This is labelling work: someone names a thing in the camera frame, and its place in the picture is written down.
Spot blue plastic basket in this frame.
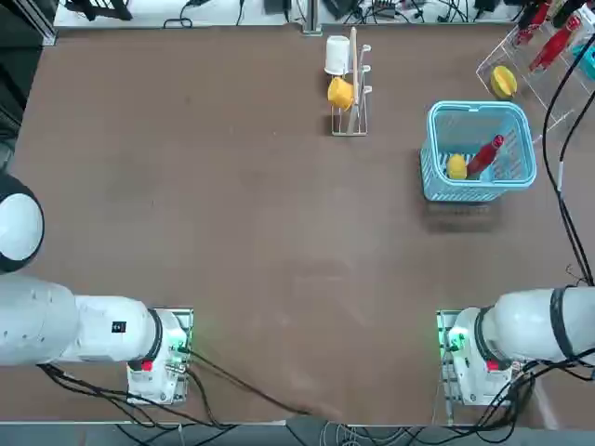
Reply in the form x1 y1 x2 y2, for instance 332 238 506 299
419 100 539 203

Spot yellow green starfruit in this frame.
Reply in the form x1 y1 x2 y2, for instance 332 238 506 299
490 65 519 100

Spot clear acrylic rack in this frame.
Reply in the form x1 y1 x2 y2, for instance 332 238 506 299
475 0 595 140

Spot black power strip red switches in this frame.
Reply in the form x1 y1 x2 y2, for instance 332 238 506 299
369 0 410 13

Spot black arm cable white tag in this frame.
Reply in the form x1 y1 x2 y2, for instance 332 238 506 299
557 87 595 285

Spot aluminium camera mount post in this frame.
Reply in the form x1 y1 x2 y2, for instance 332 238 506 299
302 0 324 34

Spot white cup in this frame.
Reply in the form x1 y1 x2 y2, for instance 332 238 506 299
324 35 350 75

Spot yellow lemon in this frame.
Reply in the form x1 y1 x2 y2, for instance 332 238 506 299
445 153 469 181

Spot teal packet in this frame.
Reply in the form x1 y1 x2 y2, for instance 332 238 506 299
570 44 595 80

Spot black table cable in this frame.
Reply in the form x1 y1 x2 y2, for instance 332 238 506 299
183 348 336 417

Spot yellow cup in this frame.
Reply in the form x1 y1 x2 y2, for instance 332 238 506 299
326 76 355 112

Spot black tripod legs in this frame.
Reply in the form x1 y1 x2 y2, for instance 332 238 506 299
64 0 134 22

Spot white wire cup rack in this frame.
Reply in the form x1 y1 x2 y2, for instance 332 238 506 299
330 26 374 137

